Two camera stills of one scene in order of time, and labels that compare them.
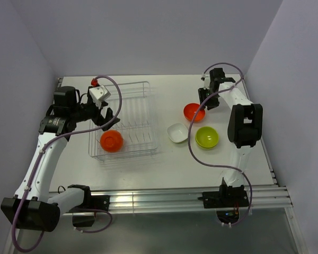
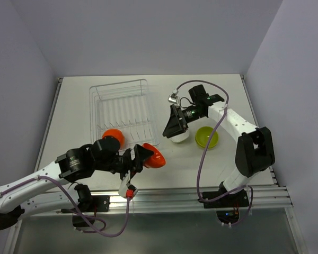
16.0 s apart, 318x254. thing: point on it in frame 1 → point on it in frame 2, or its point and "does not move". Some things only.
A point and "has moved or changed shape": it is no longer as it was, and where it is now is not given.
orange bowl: (190, 110) has moved or changed shape
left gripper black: (99, 119) → (140, 154)
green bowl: (206, 137) does not move
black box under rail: (83, 221) does not move
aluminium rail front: (263, 196) does not move
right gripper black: (202, 93) → (175, 126)
